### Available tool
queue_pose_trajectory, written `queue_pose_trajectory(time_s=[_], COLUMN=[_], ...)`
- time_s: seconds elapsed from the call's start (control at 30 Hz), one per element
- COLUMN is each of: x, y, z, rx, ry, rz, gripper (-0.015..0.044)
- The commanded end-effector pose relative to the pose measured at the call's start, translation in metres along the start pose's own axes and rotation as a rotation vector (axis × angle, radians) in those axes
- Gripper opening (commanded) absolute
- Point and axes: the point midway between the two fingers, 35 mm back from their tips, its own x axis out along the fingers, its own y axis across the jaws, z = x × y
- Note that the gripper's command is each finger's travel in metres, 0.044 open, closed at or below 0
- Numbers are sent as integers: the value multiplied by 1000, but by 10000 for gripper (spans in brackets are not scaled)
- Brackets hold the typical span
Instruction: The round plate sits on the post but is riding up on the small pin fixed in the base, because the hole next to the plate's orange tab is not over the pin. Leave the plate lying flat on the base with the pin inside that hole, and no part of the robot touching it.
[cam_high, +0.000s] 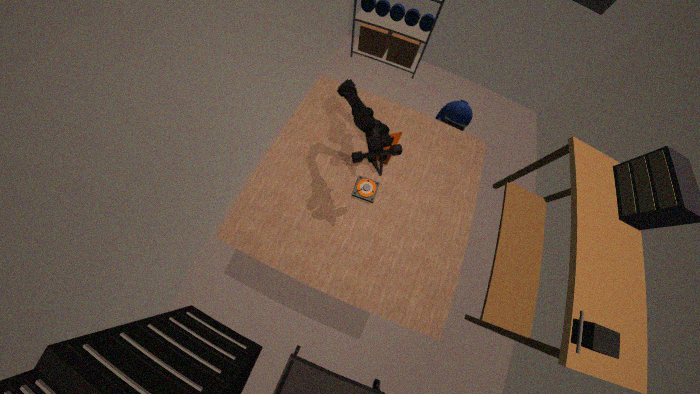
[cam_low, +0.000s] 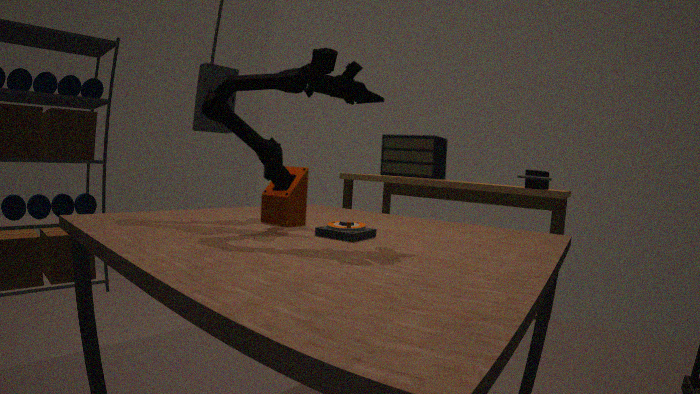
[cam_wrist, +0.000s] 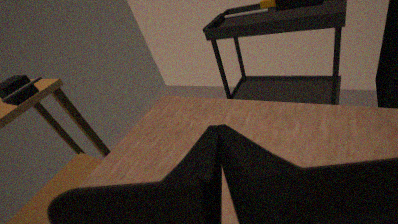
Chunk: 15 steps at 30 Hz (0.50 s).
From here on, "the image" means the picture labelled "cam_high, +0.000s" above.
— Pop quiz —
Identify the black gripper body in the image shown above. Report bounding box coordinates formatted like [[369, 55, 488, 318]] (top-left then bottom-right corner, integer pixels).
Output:
[[352, 133, 403, 163]]

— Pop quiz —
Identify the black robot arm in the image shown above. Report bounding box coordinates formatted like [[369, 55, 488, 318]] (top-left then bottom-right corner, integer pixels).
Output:
[[337, 79, 394, 151]]

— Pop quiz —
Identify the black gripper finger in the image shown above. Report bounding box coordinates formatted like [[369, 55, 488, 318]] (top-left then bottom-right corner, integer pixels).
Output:
[[368, 156, 381, 176], [379, 155, 388, 176]]

